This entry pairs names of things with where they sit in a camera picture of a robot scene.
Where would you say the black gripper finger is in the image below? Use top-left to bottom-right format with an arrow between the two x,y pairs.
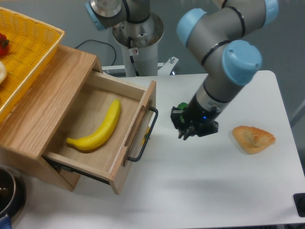
183,125 -> 197,140
171,106 -> 186,138

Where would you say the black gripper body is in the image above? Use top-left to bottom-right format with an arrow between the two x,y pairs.
183,95 -> 219,137

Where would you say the black drawer handle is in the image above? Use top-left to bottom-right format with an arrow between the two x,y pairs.
127,106 -> 159,162

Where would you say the wooden top drawer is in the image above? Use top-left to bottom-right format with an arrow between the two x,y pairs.
43,72 -> 158,194

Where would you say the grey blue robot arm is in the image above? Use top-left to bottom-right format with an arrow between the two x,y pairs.
85,0 -> 279,139

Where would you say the wooden drawer cabinet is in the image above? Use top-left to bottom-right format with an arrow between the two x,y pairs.
0,45 -> 102,191

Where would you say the green toy bell pepper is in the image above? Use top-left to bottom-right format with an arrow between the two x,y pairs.
172,102 -> 188,123

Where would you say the yellow toy bell pepper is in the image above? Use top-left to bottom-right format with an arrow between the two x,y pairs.
142,126 -> 150,145

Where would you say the toy pastry bread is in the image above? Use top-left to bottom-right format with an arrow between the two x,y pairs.
232,125 -> 276,154

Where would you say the yellow toy banana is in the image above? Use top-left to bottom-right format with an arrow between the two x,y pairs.
66,99 -> 121,151

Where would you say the black table corner device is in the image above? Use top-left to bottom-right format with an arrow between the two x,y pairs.
293,193 -> 305,218

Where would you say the yellow plastic basket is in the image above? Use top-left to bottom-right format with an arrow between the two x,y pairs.
0,8 -> 65,120

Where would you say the white round toy food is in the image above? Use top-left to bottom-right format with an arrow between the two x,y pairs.
0,61 -> 7,83

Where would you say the dark metal pot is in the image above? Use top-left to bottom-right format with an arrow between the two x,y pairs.
0,166 -> 27,229

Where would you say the red toy bell pepper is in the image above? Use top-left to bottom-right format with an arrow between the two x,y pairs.
0,33 -> 10,56

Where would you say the black cable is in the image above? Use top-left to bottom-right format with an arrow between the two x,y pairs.
74,39 -> 117,66

